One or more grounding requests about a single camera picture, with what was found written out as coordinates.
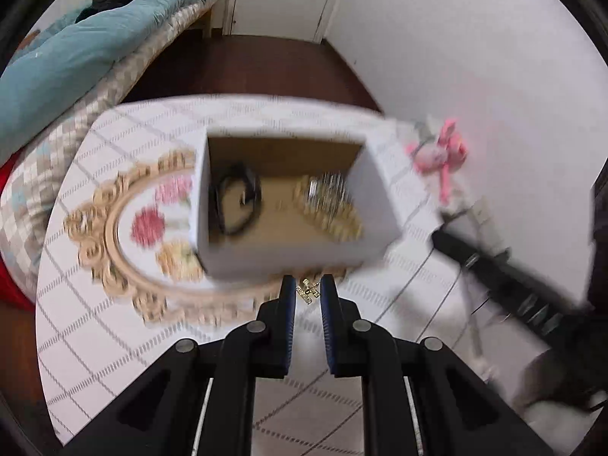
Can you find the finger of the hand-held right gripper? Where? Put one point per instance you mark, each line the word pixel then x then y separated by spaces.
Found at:
pixel 498 275

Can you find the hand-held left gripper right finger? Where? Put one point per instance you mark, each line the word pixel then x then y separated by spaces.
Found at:
pixel 328 337

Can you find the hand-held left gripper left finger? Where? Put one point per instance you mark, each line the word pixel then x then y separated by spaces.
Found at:
pixel 287 337

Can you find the small silver earrings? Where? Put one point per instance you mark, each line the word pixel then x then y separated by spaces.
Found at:
pixel 308 289

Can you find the white cardboard box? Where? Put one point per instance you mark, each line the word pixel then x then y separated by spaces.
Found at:
pixel 285 256

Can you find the black wristband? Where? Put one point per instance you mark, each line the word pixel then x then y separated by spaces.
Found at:
pixel 251 194

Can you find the person's right forearm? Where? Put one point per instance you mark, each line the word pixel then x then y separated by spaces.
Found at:
pixel 560 375

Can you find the pink plush toy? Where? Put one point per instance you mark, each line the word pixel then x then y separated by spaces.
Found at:
pixel 439 156

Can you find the checkered mattress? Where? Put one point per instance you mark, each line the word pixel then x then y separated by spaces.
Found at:
pixel 57 152

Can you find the teal quilt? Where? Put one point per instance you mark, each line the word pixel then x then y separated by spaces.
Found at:
pixel 71 57

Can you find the wooden bed frame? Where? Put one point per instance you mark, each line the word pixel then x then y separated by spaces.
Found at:
pixel 207 21

